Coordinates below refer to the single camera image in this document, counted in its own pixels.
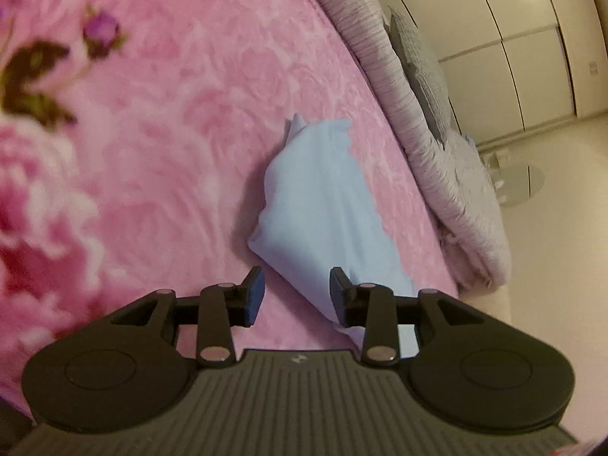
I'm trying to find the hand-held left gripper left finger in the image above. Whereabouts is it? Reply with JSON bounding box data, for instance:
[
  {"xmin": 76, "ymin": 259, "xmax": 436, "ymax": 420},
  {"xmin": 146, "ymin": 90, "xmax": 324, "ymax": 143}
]
[{"xmin": 109, "ymin": 266, "xmax": 265, "ymax": 370}]

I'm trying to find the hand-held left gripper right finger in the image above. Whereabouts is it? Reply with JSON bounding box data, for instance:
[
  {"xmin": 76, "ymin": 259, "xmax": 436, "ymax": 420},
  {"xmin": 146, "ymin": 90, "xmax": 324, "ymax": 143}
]
[{"xmin": 330, "ymin": 267, "xmax": 507, "ymax": 370}]

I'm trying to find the light blue sweatshirt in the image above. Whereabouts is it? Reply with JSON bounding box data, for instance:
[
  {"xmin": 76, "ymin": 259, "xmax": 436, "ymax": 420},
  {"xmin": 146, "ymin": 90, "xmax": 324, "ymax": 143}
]
[{"xmin": 247, "ymin": 113, "xmax": 419, "ymax": 360}]

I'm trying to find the striped folded quilt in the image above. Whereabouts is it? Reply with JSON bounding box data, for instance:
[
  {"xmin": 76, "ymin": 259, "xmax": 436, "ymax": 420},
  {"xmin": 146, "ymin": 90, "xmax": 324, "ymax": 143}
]
[{"xmin": 292, "ymin": 0, "xmax": 513, "ymax": 288}]

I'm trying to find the pink floral blanket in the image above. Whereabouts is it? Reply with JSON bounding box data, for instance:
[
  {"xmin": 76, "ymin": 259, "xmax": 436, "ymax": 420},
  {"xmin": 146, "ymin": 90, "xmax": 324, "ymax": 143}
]
[{"xmin": 0, "ymin": 0, "xmax": 464, "ymax": 414}]

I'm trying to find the white holder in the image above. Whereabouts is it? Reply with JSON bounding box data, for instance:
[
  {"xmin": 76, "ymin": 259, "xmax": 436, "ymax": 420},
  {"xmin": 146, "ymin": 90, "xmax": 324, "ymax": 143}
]
[{"xmin": 480, "ymin": 149, "xmax": 509, "ymax": 191}]

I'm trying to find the grey pillow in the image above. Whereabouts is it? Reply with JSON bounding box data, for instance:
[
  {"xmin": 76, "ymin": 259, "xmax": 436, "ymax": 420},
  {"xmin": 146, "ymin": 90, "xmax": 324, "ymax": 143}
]
[{"xmin": 386, "ymin": 6, "xmax": 451, "ymax": 149}]

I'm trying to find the cream wardrobe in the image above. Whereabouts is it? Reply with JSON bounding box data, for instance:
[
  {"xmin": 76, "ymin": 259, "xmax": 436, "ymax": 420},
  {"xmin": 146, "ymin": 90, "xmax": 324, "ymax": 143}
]
[{"xmin": 358, "ymin": 0, "xmax": 608, "ymax": 150}]

